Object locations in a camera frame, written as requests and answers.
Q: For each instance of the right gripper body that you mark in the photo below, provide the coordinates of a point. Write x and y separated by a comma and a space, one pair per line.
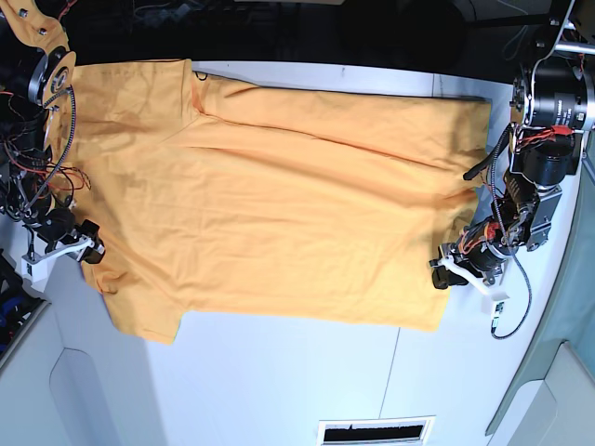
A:
59, 226

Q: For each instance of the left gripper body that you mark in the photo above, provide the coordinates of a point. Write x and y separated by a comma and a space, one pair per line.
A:
478, 255

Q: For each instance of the yellow t-shirt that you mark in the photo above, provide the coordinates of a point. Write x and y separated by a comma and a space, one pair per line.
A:
215, 195

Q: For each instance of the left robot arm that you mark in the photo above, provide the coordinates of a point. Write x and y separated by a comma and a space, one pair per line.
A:
551, 114

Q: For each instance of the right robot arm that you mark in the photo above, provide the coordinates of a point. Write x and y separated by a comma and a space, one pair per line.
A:
38, 118

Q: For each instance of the blue clutter at left edge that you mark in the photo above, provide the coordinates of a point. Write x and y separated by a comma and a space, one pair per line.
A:
13, 303

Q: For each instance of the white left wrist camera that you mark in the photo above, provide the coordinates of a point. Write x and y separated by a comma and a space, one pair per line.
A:
493, 304

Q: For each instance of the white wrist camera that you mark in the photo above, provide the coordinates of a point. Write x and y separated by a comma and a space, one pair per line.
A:
493, 304
34, 270

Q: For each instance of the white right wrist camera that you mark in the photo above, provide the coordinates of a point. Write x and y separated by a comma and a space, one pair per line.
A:
34, 270

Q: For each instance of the table cable slot grommet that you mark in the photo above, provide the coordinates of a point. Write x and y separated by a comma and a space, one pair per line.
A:
381, 432

